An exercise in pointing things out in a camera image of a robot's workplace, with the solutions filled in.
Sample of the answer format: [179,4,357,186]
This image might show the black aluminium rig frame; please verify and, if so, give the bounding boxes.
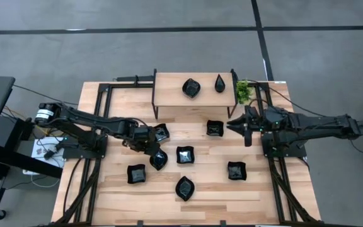
[50,74,323,226]

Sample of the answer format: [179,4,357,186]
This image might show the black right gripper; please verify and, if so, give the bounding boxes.
[226,106,291,148]

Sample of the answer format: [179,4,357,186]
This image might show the small wooden shelf black legs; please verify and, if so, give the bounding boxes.
[151,68,239,120]

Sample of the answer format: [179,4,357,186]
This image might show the green plant in white pot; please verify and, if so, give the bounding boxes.
[235,79,253,105]

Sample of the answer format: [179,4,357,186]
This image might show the white paper sheet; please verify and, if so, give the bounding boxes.
[31,136,66,169]

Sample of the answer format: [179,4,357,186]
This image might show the long black arm cable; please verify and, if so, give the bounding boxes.
[236,78,329,118]

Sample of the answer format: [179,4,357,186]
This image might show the black square mini plate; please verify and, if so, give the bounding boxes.
[127,163,147,185]
[205,119,225,137]
[176,145,195,165]
[227,161,247,181]
[154,123,171,143]

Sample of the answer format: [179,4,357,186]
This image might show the black teardrop mini plate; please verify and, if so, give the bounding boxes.
[214,73,226,94]

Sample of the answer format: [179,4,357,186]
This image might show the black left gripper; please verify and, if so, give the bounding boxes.
[123,125,162,157]

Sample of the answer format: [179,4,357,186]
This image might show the black leaf-shaped mini plate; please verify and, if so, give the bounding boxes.
[181,78,202,99]
[149,149,169,172]
[175,175,196,202]

